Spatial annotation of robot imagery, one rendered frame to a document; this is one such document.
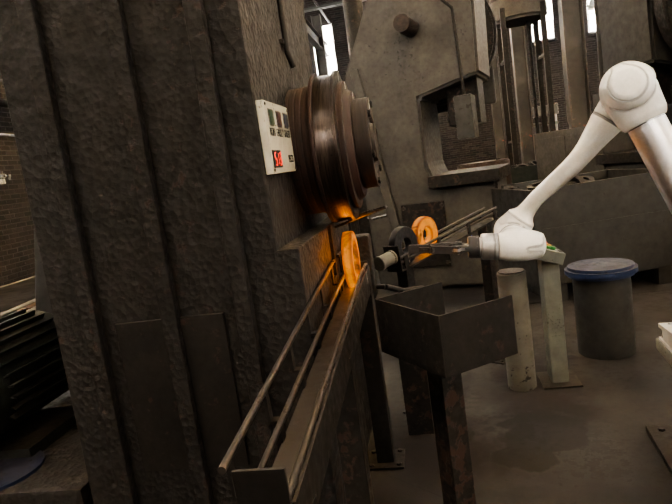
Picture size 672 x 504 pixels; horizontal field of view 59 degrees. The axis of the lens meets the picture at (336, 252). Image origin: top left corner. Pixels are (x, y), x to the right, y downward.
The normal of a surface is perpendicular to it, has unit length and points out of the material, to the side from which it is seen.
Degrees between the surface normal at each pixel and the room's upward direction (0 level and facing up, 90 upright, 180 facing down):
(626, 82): 80
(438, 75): 90
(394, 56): 90
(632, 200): 90
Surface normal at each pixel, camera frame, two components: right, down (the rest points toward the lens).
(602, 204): 0.11, 0.13
